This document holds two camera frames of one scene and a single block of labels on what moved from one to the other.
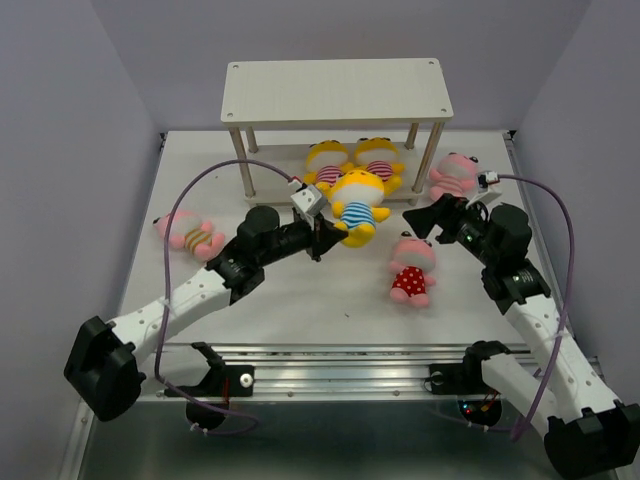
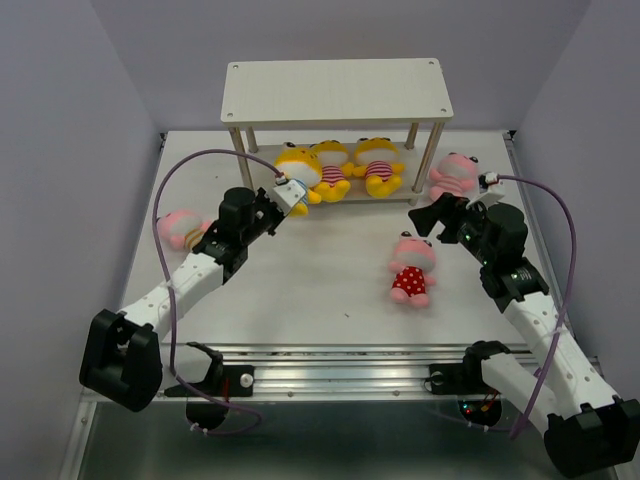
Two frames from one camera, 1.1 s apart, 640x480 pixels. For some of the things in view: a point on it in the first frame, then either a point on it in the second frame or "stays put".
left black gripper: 324,233 to 264,198
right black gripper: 450,212 stays put
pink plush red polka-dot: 412,259 stays put
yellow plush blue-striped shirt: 355,197 to 304,165
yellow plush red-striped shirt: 379,156 stays put
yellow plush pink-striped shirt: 326,162 stays put
